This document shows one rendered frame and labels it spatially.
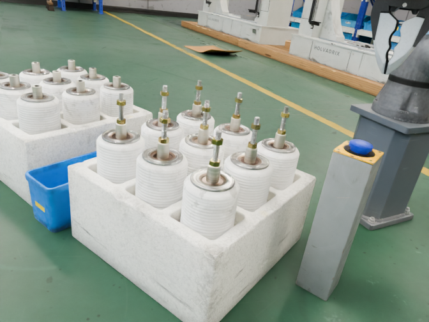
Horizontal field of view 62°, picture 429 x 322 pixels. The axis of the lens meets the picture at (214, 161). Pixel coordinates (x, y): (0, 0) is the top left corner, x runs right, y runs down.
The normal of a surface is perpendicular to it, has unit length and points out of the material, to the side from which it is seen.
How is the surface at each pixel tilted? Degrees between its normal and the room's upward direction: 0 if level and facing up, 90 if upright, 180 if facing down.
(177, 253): 90
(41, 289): 0
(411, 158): 90
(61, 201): 92
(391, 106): 72
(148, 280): 90
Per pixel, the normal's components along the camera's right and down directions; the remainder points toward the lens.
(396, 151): -0.31, 0.37
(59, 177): 0.78, 0.32
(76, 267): 0.11, -0.90
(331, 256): -0.61, 0.28
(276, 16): 0.45, 0.43
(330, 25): -0.89, 0.10
